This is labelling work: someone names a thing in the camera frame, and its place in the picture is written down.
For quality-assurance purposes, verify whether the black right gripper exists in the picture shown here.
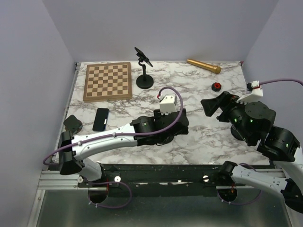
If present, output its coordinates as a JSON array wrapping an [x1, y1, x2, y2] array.
[[200, 89, 253, 143]]

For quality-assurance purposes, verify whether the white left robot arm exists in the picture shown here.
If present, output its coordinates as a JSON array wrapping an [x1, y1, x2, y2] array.
[[59, 109, 189, 187]]

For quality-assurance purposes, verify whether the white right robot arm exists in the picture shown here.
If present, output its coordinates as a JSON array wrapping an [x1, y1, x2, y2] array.
[[201, 91, 303, 213]]

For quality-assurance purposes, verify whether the black far phone stand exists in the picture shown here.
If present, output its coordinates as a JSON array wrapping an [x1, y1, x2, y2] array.
[[134, 47, 154, 89]]

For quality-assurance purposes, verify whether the black phone blue edge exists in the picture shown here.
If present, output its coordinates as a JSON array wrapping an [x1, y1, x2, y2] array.
[[92, 108, 109, 132]]

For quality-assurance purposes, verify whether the black red knob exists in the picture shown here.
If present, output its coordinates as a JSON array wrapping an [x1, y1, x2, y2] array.
[[211, 82, 222, 92]]

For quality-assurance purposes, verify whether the gold cylinder tube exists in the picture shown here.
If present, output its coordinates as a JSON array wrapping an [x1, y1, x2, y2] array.
[[187, 59, 222, 74]]

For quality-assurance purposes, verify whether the wooden chessboard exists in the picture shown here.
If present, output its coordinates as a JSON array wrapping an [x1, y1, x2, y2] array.
[[83, 62, 132, 102]]

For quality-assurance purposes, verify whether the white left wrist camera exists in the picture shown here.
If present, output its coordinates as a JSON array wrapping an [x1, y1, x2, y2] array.
[[157, 94, 178, 116]]

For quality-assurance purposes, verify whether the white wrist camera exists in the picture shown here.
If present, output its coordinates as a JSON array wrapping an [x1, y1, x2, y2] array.
[[157, 94, 178, 116], [236, 80, 263, 104]]

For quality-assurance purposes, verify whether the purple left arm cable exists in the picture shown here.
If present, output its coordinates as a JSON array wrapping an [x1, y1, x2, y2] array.
[[42, 87, 184, 166]]

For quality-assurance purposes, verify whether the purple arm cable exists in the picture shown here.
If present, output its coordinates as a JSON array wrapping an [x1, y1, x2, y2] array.
[[259, 79, 303, 87], [42, 87, 184, 166]]

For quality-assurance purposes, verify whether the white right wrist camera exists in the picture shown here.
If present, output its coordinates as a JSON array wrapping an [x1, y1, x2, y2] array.
[[236, 80, 263, 104]]

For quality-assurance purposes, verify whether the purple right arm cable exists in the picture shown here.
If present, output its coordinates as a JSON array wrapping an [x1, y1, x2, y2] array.
[[259, 79, 303, 87]]

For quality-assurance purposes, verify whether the black mounting rail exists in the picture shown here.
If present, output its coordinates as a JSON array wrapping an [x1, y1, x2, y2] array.
[[78, 164, 236, 197]]

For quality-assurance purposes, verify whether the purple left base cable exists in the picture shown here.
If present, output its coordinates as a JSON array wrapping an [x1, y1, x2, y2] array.
[[88, 175, 133, 209]]

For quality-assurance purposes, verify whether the small black dark mount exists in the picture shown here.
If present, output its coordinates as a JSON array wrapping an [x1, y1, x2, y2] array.
[[63, 115, 83, 134]]

